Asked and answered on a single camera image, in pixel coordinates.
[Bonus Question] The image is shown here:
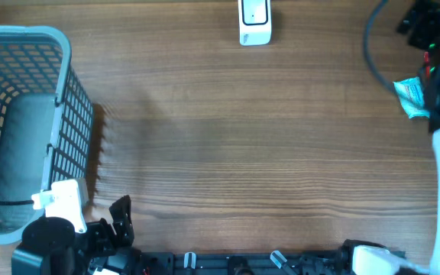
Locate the teal wet wipes pack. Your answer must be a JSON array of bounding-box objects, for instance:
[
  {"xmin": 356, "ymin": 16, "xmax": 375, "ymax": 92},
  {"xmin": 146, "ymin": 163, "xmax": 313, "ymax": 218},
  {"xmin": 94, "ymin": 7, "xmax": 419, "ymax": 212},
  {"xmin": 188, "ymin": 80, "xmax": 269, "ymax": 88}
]
[{"xmin": 393, "ymin": 77, "xmax": 430, "ymax": 119}]

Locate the white barcode scanner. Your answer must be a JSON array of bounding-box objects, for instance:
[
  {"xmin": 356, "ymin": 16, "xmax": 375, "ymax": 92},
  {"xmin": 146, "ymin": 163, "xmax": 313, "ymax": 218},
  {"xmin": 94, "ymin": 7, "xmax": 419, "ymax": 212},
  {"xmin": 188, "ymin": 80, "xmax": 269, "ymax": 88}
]
[{"xmin": 238, "ymin": 0, "xmax": 272, "ymax": 47}]

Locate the grey plastic shopping basket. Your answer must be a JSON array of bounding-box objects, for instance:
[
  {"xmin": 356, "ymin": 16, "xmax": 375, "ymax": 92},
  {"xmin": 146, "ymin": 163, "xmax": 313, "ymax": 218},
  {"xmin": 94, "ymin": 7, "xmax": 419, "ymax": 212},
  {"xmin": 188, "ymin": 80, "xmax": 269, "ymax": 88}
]
[{"xmin": 0, "ymin": 26, "xmax": 94, "ymax": 244}]

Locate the red Nescafe stick sachet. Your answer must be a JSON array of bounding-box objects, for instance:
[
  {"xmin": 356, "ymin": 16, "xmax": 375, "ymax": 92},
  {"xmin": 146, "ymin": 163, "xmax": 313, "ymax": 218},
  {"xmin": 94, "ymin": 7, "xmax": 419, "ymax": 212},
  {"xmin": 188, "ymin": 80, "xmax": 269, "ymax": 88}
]
[{"xmin": 423, "ymin": 51, "xmax": 431, "ymax": 79}]

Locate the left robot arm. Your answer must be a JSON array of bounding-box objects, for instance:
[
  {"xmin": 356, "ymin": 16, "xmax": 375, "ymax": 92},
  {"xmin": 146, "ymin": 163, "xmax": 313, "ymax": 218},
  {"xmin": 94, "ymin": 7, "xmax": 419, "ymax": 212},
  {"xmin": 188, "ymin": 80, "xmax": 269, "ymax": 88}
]
[{"xmin": 11, "ymin": 196, "xmax": 140, "ymax": 275}]

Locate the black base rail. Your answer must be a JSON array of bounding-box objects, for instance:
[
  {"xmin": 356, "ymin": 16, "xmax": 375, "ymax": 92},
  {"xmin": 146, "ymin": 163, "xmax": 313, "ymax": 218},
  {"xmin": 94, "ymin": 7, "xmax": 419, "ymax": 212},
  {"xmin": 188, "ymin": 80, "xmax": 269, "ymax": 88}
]
[{"xmin": 135, "ymin": 250, "xmax": 406, "ymax": 275}]

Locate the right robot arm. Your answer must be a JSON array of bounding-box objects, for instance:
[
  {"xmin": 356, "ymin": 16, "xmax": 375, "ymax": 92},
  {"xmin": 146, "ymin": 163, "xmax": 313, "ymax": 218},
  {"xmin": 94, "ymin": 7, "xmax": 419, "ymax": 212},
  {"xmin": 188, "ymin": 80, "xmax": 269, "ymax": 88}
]
[{"xmin": 339, "ymin": 1, "xmax": 440, "ymax": 274}]

